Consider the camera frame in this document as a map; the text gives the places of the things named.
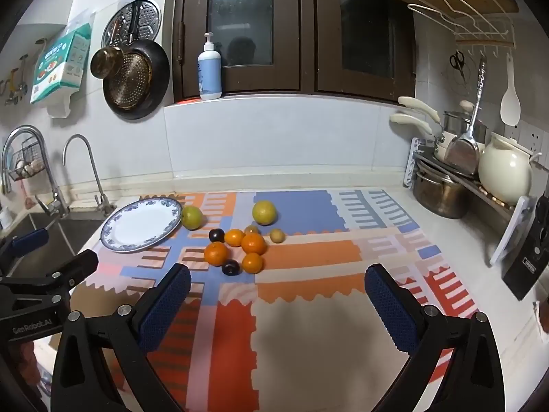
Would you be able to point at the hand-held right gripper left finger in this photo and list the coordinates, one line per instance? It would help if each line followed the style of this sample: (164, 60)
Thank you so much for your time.
(165, 309)

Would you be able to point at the slim chrome faucet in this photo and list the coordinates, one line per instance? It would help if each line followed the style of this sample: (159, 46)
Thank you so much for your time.
(96, 184)

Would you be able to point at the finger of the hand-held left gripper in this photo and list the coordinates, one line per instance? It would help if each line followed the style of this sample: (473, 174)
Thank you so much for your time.
(30, 238)
(75, 268)

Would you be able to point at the white ceramic pot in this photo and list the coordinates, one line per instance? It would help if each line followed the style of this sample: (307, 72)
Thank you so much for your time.
(504, 171)

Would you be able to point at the tall chrome faucet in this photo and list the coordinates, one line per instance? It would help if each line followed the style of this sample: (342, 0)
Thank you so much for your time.
(51, 180)

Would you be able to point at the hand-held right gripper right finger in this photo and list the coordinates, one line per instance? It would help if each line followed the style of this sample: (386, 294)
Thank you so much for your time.
(392, 313)

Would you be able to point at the brass ladle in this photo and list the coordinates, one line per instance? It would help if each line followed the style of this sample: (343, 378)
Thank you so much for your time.
(105, 62)

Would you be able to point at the orange tangerine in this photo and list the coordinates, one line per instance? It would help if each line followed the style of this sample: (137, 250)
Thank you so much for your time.
(233, 237)
(254, 243)
(216, 253)
(252, 263)

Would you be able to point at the steel sink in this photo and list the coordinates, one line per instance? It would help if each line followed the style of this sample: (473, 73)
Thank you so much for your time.
(47, 229)

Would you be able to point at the white rice paddle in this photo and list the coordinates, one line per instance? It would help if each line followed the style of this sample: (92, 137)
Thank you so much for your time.
(510, 103)

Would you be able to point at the black frying pan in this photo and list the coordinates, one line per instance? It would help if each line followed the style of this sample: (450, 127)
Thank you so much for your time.
(158, 77)

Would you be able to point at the black scissors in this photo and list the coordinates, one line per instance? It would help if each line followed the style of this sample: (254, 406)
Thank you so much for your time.
(458, 62)

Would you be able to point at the hanging kitchen tool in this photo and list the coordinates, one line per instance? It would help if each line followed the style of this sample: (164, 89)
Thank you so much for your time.
(17, 79)

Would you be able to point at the gold perforated strainer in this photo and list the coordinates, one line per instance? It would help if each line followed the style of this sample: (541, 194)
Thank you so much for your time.
(131, 81)

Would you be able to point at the metal spatula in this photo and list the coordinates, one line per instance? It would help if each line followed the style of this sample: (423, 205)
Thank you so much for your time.
(463, 150)

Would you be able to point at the blue rimmed white plate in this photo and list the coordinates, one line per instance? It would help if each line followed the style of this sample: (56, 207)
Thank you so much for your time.
(137, 227)

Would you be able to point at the brown kiwi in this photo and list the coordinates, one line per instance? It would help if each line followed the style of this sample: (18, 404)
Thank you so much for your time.
(277, 235)
(251, 228)

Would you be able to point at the patterned foam mat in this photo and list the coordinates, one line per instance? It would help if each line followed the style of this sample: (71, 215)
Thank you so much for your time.
(300, 330)

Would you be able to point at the metal counter shelf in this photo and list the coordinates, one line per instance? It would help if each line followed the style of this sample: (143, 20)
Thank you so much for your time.
(480, 189)

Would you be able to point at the white plastic rack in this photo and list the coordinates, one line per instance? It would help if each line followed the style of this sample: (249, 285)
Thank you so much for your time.
(411, 163)

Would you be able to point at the large yellow citrus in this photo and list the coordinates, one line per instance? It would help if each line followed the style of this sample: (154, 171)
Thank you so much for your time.
(264, 212)

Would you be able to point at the green apple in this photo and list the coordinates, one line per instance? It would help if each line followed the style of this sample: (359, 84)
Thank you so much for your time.
(191, 217)

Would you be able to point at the dark plum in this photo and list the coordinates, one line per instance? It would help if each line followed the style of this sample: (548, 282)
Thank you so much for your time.
(216, 235)
(230, 268)

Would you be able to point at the blue pump bottle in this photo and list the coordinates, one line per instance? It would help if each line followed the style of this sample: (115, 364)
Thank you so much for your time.
(209, 73)

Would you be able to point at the green and white box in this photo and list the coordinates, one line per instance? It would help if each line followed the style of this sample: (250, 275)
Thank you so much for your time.
(60, 64)

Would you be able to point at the dark wooden window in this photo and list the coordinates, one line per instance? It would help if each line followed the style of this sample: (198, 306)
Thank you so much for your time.
(369, 21)
(240, 13)

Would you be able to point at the large steel pot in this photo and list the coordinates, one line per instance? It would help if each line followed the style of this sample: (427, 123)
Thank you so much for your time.
(439, 195)

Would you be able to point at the round metal steamer rack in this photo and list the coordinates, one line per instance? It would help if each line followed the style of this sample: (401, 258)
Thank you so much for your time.
(148, 17)

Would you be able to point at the white wall outlet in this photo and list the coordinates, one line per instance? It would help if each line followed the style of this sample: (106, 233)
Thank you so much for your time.
(532, 135)

